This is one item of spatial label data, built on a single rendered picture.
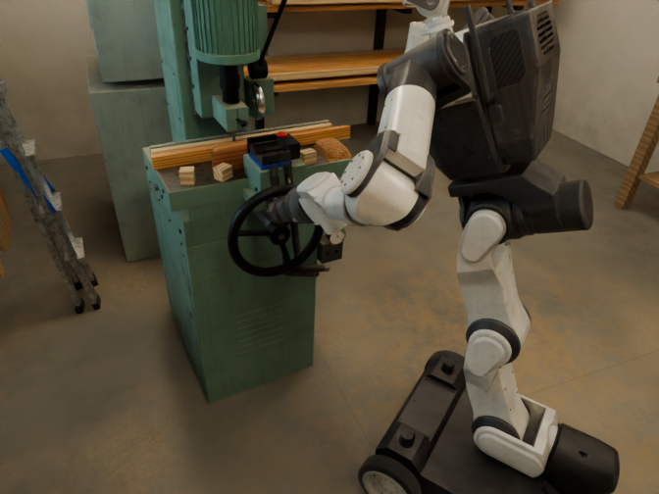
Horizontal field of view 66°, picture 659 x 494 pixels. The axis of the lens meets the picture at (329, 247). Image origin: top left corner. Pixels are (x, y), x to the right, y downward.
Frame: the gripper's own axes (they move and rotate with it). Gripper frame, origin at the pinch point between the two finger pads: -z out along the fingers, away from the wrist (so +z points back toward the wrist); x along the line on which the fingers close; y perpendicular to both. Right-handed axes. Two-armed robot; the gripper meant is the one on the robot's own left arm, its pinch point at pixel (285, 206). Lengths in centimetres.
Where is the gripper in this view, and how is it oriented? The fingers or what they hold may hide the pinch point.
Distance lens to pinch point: 127.7
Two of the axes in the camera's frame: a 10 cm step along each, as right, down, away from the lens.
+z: 4.2, 0.3, -9.0
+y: -4.1, -8.9, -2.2
